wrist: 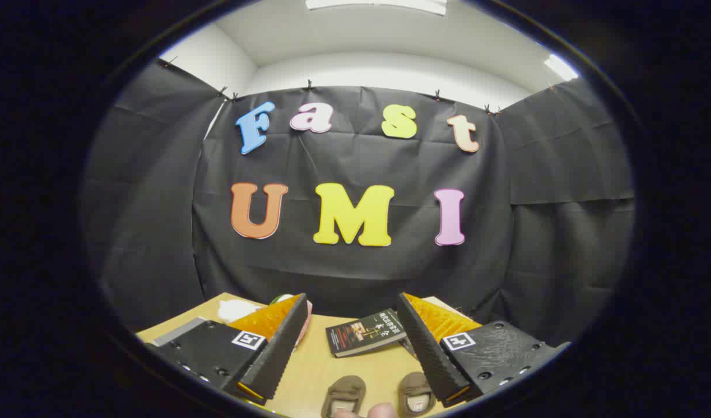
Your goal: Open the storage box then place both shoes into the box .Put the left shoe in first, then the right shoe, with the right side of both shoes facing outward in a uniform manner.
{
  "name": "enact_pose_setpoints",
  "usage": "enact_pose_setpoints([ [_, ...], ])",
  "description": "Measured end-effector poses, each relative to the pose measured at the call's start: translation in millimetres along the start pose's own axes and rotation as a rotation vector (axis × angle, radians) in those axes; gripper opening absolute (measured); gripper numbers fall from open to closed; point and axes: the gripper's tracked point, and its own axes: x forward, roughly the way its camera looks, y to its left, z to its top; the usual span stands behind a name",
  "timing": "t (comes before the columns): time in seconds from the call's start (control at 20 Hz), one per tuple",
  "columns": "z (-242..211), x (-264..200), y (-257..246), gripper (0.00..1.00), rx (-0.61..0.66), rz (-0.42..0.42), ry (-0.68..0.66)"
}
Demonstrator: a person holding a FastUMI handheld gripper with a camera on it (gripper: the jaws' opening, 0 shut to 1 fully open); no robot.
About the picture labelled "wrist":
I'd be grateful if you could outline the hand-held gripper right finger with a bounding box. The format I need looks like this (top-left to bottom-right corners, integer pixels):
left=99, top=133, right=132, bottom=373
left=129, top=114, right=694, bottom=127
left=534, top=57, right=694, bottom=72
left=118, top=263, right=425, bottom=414
left=397, top=292, right=571, bottom=408

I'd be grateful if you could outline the white plush toy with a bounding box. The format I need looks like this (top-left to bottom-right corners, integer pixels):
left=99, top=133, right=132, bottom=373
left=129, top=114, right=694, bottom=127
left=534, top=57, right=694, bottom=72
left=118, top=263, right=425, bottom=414
left=218, top=299, right=264, bottom=324

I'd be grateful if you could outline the small ceiling light panel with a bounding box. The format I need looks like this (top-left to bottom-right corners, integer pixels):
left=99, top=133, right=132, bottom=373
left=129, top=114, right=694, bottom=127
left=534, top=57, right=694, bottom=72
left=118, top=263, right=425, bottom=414
left=544, top=54, right=579, bottom=81

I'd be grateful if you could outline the black cover book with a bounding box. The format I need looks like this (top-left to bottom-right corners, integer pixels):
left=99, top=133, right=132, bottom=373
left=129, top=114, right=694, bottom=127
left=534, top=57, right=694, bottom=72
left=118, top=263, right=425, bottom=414
left=326, top=309, right=408, bottom=358

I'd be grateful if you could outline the cream fabric storage box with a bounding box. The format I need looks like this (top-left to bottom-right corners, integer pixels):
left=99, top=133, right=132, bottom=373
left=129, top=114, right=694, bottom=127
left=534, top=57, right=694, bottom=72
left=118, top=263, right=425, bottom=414
left=151, top=316, right=208, bottom=347

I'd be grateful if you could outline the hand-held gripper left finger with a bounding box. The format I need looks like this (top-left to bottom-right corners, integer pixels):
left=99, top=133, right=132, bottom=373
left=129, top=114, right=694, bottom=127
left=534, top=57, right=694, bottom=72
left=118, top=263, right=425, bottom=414
left=146, top=293, right=308, bottom=406

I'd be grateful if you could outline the long ceiling light panel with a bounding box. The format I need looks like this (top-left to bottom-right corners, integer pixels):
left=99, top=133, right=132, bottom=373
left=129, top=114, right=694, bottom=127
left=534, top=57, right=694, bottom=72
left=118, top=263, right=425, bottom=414
left=306, top=0, right=447, bottom=16

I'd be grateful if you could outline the tan cover book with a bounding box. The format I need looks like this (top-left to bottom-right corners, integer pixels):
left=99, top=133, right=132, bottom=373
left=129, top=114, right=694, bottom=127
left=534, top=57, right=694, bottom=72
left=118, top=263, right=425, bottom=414
left=422, top=296, right=467, bottom=319

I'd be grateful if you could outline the watermelon slice plush toy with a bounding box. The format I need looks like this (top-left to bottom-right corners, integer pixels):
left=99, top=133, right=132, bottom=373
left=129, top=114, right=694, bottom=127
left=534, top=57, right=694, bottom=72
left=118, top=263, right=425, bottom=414
left=269, top=294, right=313, bottom=349

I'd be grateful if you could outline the brown suede moccasin shoe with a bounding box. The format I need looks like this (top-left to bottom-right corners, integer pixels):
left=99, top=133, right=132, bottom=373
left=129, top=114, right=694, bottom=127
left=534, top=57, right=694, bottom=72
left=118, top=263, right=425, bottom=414
left=398, top=372, right=438, bottom=417
left=322, top=375, right=367, bottom=418

